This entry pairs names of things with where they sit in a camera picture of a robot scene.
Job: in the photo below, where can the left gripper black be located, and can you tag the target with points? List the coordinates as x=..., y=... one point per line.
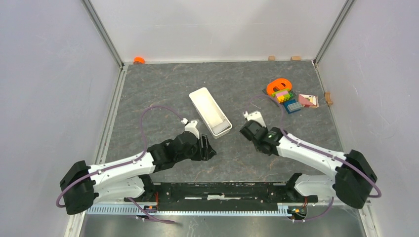
x=204, y=153

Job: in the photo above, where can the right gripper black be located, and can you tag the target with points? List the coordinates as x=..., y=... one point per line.
x=265, y=128

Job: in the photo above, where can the white rectangular tray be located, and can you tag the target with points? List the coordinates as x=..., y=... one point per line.
x=212, y=115

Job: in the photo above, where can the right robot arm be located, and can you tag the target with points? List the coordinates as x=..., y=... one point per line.
x=346, y=176

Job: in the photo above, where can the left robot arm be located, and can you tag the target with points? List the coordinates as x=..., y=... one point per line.
x=85, y=185

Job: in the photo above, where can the colourful brick block stack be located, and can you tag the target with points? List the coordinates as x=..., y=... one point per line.
x=283, y=95

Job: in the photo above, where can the blue brick block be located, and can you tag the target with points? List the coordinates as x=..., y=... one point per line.
x=292, y=106

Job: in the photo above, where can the pink wooden puzzle block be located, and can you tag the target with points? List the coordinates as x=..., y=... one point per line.
x=309, y=101

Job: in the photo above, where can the wooden arch piece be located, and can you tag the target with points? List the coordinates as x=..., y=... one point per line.
x=328, y=98

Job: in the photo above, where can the orange round cap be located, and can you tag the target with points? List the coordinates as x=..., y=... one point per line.
x=138, y=60

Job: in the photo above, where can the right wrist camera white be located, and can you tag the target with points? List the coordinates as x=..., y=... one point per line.
x=254, y=116

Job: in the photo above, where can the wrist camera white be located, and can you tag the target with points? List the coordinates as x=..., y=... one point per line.
x=254, y=116
x=192, y=126

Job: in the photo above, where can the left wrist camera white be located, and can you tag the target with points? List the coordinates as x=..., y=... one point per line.
x=192, y=126

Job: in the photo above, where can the orange ring toy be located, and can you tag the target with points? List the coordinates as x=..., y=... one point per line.
x=277, y=85

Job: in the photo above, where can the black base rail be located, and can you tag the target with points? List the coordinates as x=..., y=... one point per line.
x=222, y=196

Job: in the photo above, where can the white cable comb strip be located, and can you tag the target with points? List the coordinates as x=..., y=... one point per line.
x=132, y=209

